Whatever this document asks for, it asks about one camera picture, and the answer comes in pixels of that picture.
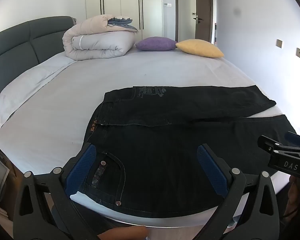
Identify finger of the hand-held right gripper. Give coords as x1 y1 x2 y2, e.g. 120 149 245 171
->
284 131 300 148
257 135 300 153

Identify cream wardrobe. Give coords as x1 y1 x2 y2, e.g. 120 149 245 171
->
85 0 177 41

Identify brown door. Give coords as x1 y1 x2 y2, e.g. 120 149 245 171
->
194 0 213 43

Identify purple cushion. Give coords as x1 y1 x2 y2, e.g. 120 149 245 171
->
135 37 178 52

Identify folded beige grey duvet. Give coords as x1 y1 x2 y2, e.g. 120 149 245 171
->
62 14 138 61

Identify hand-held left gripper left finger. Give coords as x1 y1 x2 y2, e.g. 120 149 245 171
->
13 143 100 240

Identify white pillow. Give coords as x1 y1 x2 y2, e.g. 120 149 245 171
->
0 55 77 128

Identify blue folded cloth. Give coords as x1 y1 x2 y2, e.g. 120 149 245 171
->
107 17 138 32

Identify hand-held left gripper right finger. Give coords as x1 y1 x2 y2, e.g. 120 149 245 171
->
197 144 282 240

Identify brown door frame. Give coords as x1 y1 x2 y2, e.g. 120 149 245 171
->
174 0 179 41

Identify bed with white sheet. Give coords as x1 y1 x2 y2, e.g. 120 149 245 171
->
0 46 300 228

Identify black denim pants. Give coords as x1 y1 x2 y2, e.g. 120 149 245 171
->
81 85 298 219

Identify yellow cushion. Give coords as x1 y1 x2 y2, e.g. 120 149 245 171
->
175 39 225 58

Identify grey padded headboard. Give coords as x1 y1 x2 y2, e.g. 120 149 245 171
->
0 16 77 120

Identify person's leg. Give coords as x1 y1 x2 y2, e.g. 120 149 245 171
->
97 226 148 240

